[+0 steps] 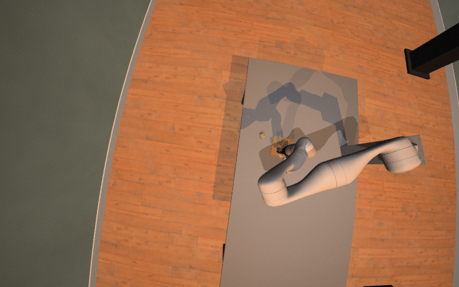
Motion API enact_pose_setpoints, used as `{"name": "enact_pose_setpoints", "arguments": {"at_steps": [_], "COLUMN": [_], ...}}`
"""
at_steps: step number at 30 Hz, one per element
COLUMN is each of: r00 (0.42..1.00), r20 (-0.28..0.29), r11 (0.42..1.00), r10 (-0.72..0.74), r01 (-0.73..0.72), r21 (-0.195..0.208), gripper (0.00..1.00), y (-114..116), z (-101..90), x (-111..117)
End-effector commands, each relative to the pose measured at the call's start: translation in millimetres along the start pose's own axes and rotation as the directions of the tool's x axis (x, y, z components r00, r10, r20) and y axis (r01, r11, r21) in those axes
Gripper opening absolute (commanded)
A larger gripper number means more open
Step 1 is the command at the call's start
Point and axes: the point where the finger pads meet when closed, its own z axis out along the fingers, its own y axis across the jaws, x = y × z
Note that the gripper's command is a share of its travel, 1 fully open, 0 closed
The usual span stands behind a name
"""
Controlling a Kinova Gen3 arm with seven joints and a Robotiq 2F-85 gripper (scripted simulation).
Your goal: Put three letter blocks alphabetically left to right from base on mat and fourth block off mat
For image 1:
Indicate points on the orange flat mat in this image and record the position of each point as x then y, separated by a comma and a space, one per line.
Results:
278, 142

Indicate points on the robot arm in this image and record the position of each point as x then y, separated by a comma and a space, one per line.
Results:
397, 154

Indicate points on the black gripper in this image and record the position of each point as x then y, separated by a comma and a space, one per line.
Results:
282, 151

